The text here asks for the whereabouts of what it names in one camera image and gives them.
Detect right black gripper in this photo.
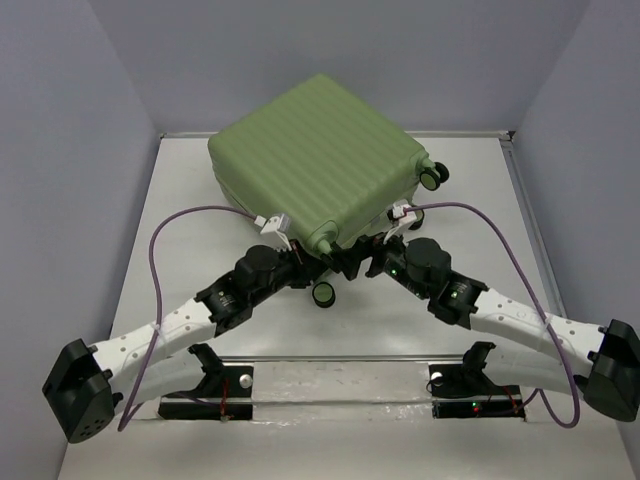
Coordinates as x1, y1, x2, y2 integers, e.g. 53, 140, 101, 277
330, 223, 430, 300

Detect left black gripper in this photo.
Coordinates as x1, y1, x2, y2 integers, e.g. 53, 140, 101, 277
249, 239, 329, 307

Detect green hard-shell suitcase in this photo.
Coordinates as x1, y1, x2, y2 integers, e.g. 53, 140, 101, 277
207, 73, 450, 310

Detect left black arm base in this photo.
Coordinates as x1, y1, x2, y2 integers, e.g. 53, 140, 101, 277
158, 344, 254, 422

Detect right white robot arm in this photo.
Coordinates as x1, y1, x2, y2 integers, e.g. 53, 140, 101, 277
367, 236, 639, 422

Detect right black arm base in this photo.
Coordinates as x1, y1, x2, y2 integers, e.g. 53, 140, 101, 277
425, 342, 526, 419

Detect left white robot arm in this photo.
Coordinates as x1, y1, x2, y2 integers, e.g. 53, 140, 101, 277
42, 238, 373, 444

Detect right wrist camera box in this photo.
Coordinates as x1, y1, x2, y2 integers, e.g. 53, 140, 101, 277
383, 200, 418, 244

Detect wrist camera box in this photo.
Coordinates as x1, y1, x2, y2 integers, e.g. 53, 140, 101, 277
383, 200, 418, 244
254, 213, 292, 251

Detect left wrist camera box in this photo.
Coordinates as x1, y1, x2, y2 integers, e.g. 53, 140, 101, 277
254, 213, 292, 251

